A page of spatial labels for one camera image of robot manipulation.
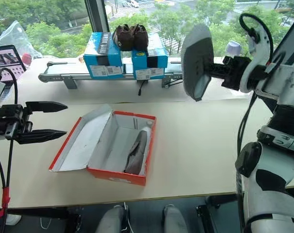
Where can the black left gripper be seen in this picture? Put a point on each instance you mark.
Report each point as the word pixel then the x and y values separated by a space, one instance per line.
pixel 8 119

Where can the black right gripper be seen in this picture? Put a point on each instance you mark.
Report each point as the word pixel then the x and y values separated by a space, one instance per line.
pixel 234 72

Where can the grey sneaker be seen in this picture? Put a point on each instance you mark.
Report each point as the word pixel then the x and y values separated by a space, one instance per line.
pixel 198 58
pixel 137 153

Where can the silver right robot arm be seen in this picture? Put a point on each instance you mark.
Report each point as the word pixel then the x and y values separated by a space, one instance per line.
pixel 270 184

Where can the orange shoebox with lid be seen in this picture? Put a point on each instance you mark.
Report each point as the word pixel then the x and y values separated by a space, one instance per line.
pixel 93 143

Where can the blue shoebox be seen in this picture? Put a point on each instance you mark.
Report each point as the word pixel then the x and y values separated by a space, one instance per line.
pixel 103 51
pixel 151 63

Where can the lavender cup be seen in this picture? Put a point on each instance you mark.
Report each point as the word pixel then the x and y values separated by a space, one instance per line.
pixel 233 48

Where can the grey conveyor belt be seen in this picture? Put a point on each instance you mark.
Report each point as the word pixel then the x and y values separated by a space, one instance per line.
pixel 64 77

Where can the pink round object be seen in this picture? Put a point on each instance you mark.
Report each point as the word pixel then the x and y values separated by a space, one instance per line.
pixel 27 58

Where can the tablet screen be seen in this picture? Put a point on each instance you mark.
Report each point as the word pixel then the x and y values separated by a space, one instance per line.
pixel 6 63

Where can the brown suede shoe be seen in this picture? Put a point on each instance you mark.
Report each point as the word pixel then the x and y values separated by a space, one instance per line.
pixel 140 36
pixel 122 37

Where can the black table support bar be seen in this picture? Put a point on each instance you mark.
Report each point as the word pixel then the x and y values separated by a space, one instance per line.
pixel 45 213

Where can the clear plastic bag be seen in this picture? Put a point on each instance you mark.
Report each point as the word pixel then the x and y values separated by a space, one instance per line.
pixel 16 34

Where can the white shoe on floor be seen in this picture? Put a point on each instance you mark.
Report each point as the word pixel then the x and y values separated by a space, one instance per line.
pixel 13 219

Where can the grey rounded robot leg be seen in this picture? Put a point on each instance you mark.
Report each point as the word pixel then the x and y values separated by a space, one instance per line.
pixel 174 219
pixel 111 219

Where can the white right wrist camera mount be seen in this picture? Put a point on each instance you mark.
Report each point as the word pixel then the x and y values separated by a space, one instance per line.
pixel 257 48

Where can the black window frame post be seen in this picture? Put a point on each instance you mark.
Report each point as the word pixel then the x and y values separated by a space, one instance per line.
pixel 97 14

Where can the black metal stand frame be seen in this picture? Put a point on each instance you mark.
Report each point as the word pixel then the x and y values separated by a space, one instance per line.
pixel 210 213

